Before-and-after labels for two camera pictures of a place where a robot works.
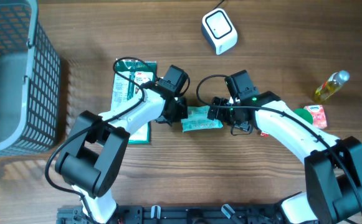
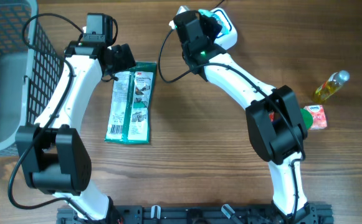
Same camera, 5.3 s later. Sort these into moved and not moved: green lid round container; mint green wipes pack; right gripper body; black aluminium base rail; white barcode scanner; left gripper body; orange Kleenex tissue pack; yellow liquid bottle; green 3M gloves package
Moved: mint green wipes pack; right gripper body; left gripper body
Not moved: black aluminium base rail; green 3M gloves package; green lid round container; orange Kleenex tissue pack; yellow liquid bottle; white barcode scanner
